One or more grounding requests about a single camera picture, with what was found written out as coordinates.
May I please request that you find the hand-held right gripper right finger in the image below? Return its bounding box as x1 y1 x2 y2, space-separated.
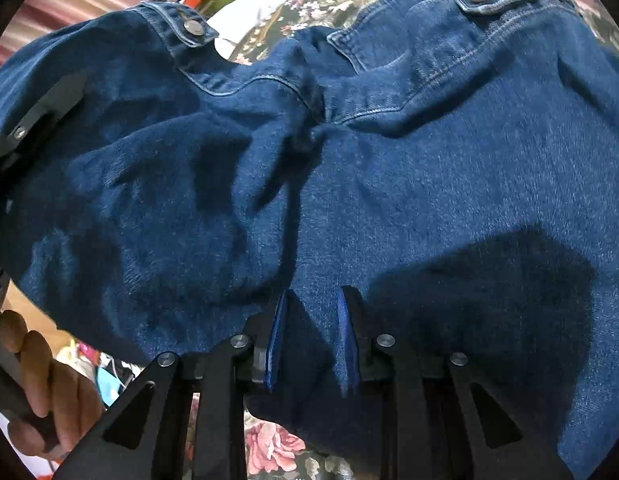
336 286 573 480

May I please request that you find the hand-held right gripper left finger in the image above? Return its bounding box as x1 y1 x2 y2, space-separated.
52 287 293 480

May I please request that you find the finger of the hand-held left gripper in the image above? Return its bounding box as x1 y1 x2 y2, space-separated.
0 72 88 163

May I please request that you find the blue denim jacket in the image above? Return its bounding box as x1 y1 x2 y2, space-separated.
0 0 619 480

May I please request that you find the person's left hand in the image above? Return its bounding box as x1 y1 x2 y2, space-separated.
0 310 105 457

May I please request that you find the floral bedspread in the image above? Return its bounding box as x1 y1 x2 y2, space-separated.
224 0 619 480

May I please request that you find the colourful floor clutter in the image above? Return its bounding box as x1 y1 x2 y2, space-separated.
54 337 140 408

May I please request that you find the pink striped cloth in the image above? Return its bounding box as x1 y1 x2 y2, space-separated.
0 0 155 76

